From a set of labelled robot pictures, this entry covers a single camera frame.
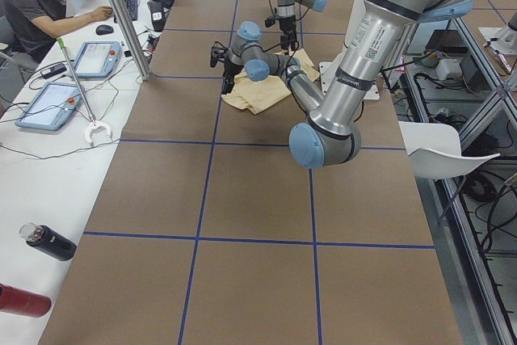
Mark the blue teach pendant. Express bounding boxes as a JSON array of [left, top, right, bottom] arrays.
[[73, 41, 121, 79], [15, 82, 82, 132]]

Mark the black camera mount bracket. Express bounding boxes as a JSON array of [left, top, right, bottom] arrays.
[[264, 15, 280, 28]]

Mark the red bottle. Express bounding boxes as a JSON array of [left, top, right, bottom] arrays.
[[1, 284, 52, 318]]

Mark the seated person grey shirt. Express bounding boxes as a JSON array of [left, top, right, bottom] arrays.
[[2, 0, 113, 62]]

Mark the black computer mouse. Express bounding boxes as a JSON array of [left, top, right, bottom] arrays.
[[95, 24, 114, 36]]

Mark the upper blue teach pendant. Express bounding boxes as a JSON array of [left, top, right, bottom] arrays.
[[73, 41, 121, 79]]

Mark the white grabber reach tool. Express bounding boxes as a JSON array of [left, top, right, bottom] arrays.
[[56, 36, 113, 148]]

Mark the white chair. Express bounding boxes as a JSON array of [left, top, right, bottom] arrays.
[[397, 120, 502, 225]]

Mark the beige long-sleeve printed shirt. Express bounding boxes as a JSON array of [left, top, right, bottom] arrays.
[[221, 48, 321, 116]]

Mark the lower blue teach pendant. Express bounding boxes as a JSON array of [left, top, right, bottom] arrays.
[[15, 82, 82, 132]]

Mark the black bottle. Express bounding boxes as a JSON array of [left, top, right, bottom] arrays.
[[19, 222, 77, 261]]

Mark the aluminium frame post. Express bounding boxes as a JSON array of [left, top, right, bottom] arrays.
[[109, 0, 151, 81]]

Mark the black keyboard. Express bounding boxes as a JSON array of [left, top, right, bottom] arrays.
[[118, 0, 140, 22]]

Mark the gripper camera bracket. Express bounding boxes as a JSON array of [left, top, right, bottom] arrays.
[[210, 45, 228, 68]]

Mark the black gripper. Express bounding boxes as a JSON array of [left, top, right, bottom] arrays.
[[278, 15, 298, 55], [221, 52, 242, 95]]

